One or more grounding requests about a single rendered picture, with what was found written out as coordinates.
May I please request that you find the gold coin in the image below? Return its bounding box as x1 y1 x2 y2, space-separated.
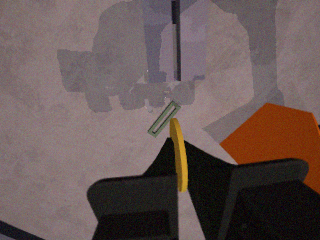
170 118 188 192

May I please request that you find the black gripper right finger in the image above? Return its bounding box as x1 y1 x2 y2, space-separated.
184 140 309 240

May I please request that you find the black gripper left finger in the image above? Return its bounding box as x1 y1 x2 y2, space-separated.
87 137 179 238

